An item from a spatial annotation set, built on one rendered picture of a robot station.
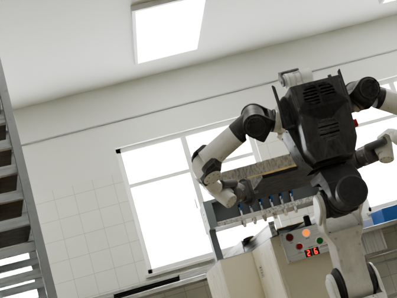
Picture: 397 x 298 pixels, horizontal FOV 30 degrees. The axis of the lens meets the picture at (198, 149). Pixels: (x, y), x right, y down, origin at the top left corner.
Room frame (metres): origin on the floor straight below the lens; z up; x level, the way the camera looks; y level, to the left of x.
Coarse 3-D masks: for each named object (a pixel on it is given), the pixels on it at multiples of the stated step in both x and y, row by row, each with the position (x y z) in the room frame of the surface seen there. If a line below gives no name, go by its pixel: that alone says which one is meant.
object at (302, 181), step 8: (296, 168) 3.02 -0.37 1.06; (264, 176) 3.01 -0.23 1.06; (272, 176) 3.02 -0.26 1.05; (280, 176) 3.08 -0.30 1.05; (288, 176) 3.15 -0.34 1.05; (296, 176) 3.21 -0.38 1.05; (304, 176) 3.29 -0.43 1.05; (312, 176) 3.36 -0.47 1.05; (264, 184) 3.19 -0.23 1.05; (272, 184) 3.26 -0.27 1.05; (280, 184) 3.33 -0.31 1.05; (288, 184) 3.41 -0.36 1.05; (296, 184) 3.49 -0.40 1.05; (304, 184) 3.58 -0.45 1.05; (264, 192) 3.44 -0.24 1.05; (272, 192) 3.52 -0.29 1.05; (280, 192) 3.61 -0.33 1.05
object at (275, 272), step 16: (272, 240) 3.46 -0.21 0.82; (256, 256) 4.01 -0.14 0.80; (272, 256) 3.51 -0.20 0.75; (320, 256) 3.48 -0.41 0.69; (272, 272) 3.65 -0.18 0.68; (288, 272) 3.46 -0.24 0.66; (304, 272) 3.47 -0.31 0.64; (320, 272) 3.48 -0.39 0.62; (272, 288) 3.79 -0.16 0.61; (288, 288) 3.46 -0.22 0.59; (304, 288) 3.47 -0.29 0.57; (320, 288) 3.48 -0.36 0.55
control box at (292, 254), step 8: (288, 232) 3.44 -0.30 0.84; (296, 232) 3.44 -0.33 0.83; (312, 232) 3.45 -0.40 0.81; (296, 240) 3.44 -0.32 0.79; (304, 240) 3.45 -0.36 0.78; (312, 240) 3.45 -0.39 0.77; (288, 248) 3.44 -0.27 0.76; (296, 248) 3.44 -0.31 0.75; (304, 248) 3.44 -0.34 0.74; (312, 248) 3.45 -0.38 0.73; (320, 248) 3.45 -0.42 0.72; (288, 256) 3.44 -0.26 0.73; (296, 256) 3.44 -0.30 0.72; (304, 256) 3.44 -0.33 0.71; (312, 256) 3.45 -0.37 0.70
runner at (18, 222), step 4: (24, 216) 2.38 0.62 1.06; (8, 220) 2.36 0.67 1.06; (12, 220) 2.37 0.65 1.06; (16, 220) 2.37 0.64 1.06; (20, 220) 2.38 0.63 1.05; (24, 220) 2.38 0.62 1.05; (28, 220) 2.38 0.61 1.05; (0, 224) 2.35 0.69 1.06; (4, 224) 2.36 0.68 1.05; (8, 224) 2.36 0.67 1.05; (12, 224) 2.37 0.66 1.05; (16, 224) 2.37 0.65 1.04; (20, 224) 2.37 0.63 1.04; (24, 224) 2.38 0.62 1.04; (28, 224) 2.39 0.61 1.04; (0, 228) 2.35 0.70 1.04; (4, 228) 2.36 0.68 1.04; (8, 228) 2.36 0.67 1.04; (12, 228) 2.38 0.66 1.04
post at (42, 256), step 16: (0, 64) 2.36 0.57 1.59; (0, 80) 2.36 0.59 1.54; (0, 96) 2.37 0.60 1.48; (16, 128) 2.36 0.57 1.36; (16, 144) 2.36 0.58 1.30; (16, 160) 2.36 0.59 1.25; (32, 208) 2.36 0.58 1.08; (32, 224) 2.36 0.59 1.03; (48, 272) 2.36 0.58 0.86; (48, 288) 2.36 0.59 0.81
